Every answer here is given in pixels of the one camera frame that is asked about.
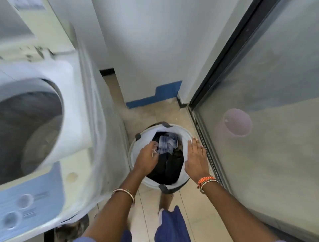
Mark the person's left hand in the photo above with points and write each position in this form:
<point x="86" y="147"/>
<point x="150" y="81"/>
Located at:
<point x="145" y="159"/>

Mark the person's right hand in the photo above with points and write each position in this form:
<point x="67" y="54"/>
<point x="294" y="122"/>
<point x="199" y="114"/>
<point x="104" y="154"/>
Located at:
<point x="197" y="162"/>

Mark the white round laundry basket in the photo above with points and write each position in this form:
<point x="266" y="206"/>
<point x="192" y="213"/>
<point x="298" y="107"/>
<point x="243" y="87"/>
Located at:
<point x="145" y="138"/>

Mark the dark grey garment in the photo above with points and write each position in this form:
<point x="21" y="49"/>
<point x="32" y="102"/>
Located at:
<point x="167" y="167"/>

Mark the blue plaid shirt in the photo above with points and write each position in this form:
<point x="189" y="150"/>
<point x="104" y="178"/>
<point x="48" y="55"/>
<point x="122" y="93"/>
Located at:
<point x="167" y="144"/>

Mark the cream and blue washing machine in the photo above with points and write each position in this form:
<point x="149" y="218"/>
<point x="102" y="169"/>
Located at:
<point x="74" y="162"/>

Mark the washing machine lid with window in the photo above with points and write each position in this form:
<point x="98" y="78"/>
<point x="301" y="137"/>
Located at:
<point x="37" y="20"/>

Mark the person's right forearm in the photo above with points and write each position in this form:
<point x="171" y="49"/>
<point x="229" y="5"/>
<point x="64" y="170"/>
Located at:
<point x="231" y="214"/>

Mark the person's left forearm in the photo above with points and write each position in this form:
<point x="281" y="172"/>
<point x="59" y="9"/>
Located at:
<point x="114" y="214"/>

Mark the person's foot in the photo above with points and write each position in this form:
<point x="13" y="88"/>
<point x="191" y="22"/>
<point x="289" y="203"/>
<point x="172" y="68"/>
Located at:
<point x="165" y="202"/>

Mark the thin beaded bangle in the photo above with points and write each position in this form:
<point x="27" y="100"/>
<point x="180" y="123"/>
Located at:
<point x="209" y="182"/>
<point x="124" y="190"/>

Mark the pink plastic bucket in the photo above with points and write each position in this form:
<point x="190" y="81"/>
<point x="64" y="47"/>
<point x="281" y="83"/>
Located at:
<point x="236" y="122"/>

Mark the lavender blue tunic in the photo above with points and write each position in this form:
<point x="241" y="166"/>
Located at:
<point x="172" y="229"/>

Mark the black framed glass door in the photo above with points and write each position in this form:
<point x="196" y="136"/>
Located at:
<point x="274" y="74"/>

